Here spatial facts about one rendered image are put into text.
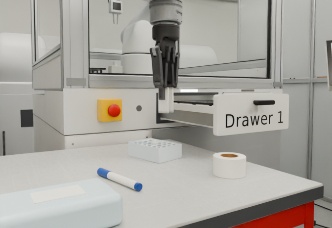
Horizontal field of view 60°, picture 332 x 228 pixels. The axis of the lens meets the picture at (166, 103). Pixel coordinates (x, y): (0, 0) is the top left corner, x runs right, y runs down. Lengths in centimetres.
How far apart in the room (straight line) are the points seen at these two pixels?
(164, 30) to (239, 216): 49
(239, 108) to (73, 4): 59
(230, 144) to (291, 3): 207
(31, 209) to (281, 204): 39
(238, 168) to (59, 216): 37
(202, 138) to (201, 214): 75
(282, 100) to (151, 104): 44
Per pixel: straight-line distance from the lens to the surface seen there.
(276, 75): 147
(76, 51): 95
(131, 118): 101
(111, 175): 60
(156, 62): 75
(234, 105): 81
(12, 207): 40
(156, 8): 78
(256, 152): 140
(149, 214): 45
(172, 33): 77
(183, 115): 93
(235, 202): 50
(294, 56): 300
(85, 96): 95
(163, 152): 73
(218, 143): 123
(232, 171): 61
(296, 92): 296
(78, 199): 40
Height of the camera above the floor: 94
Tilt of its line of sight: 3 degrees down
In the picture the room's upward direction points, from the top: straight up
